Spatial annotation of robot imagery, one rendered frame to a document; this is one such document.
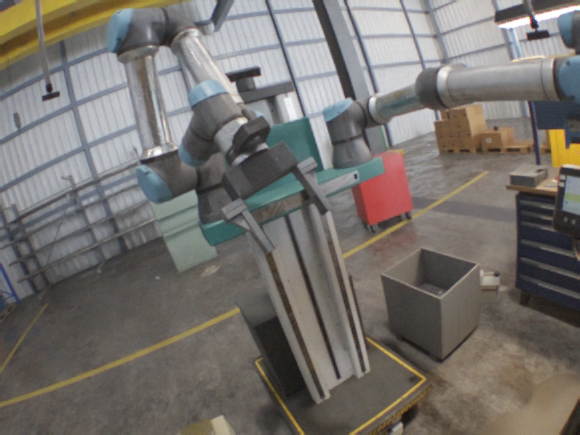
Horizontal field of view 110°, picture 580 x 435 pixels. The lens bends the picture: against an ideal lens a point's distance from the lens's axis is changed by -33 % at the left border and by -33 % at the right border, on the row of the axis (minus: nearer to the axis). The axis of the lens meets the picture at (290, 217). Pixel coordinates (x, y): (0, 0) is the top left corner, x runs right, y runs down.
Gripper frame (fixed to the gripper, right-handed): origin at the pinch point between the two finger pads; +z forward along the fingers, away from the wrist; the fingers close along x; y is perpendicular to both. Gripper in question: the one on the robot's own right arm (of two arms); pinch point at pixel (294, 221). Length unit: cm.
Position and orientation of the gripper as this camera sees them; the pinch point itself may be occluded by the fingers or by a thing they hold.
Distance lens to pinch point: 52.8
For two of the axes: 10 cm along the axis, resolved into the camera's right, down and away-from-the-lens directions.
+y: -3.2, 2.7, 9.1
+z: 5.7, 8.2, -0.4
